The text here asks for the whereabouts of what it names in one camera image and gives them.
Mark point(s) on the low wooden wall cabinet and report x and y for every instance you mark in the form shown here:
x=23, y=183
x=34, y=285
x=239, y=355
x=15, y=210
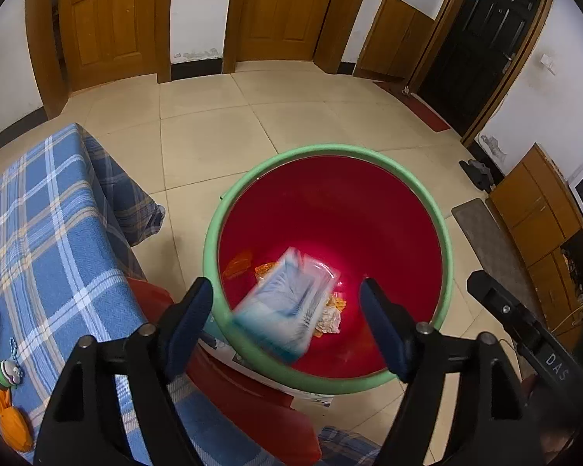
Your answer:
x=398, y=34

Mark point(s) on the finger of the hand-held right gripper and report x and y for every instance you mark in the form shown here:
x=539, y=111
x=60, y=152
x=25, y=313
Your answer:
x=503, y=308

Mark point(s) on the red doormat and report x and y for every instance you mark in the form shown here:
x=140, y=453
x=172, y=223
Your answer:
x=418, y=107

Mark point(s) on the white wall switch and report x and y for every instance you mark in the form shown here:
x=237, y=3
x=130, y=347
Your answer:
x=547, y=64

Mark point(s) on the red plastic stool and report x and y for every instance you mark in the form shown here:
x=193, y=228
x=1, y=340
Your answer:
x=252, y=407

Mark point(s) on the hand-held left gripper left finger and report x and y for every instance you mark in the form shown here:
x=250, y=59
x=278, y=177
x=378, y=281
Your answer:
x=189, y=323

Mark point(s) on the pair of dark slippers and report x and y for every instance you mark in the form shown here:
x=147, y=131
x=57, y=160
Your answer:
x=478, y=174

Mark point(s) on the grey floor mat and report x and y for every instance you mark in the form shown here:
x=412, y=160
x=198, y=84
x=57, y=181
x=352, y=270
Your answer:
x=490, y=242

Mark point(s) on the white and teal medicine box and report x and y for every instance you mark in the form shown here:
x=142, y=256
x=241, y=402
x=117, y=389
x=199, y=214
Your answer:
x=282, y=310

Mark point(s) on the orange snack wrapper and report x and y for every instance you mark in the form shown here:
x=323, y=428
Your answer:
x=238, y=264

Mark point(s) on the wooden drawer cabinet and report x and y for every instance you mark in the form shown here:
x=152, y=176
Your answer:
x=529, y=204

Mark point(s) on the blue plaid blanket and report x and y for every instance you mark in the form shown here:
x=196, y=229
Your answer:
x=53, y=233

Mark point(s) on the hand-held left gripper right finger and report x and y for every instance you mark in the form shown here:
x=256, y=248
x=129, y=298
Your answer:
x=384, y=332

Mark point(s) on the green plastic toy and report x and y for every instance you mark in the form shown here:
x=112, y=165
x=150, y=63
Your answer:
x=5, y=374

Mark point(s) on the white tissue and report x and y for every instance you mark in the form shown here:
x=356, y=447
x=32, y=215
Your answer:
x=328, y=323

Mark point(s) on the black entrance door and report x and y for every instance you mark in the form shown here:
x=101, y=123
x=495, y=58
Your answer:
x=486, y=39

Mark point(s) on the wooden panel door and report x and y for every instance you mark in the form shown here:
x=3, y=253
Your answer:
x=282, y=9
x=107, y=14

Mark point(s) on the red basin with green rim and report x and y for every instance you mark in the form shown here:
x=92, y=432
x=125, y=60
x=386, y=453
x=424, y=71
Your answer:
x=330, y=204

